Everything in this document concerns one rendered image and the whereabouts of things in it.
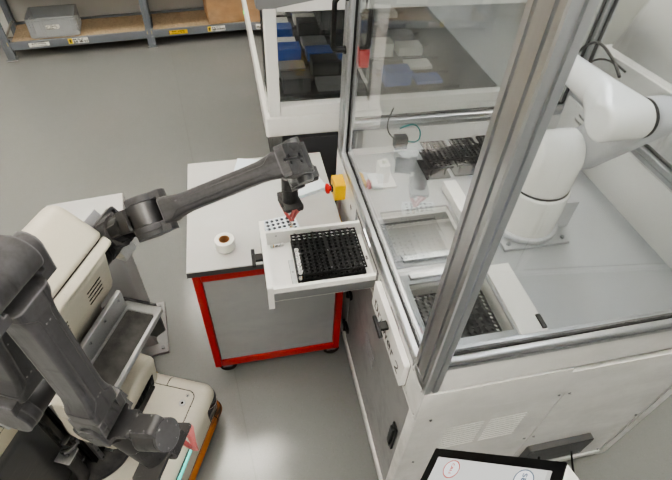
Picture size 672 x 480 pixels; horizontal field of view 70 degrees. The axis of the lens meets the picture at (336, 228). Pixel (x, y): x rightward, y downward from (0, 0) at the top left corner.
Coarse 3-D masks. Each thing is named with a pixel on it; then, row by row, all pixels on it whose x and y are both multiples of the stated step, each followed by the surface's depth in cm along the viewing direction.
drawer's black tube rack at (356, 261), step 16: (304, 240) 159; (320, 240) 158; (336, 240) 159; (352, 240) 159; (304, 256) 153; (320, 256) 157; (336, 256) 154; (352, 256) 154; (304, 272) 149; (320, 272) 149; (336, 272) 153; (352, 272) 154
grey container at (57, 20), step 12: (36, 12) 432; (48, 12) 435; (60, 12) 438; (72, 12) 441; (36, 24) 414; (48, 24) 417; (60, 24) 420; (72, 24) 422; (36, 36) 420; (48, 36) 423; (60, 36) 427
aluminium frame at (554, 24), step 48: (528, 0) 58; (576, 0) 52; (528, 48) 60; (576, 48) 56; (528, 96) 61; (528, 144) 66; (480, 192) 76; (480, 240) 78; (480, 288) 88; (432, 336) 106; (576, 336) 114; (624, 336) 117; (432, 384) 114
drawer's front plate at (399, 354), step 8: (376, 288) 143; (376, 296) 145; (384, 296) 140; (376, 304) 146; (384, 304) 138; (376, 312) 147; (384, 312) 137; (384, 320) 138; (392, 320) 134; (392, 328) 132; (384, 336) 141; (392, 336) 132; (392, 344) 133; (400, 344) 129; (400, 352) 127; (392, 360) 135; (400, 360) 127; (408, 360) 125; (400, 368) 128; (408, 368) 125; (400, 376) 129; (400, 384) 131
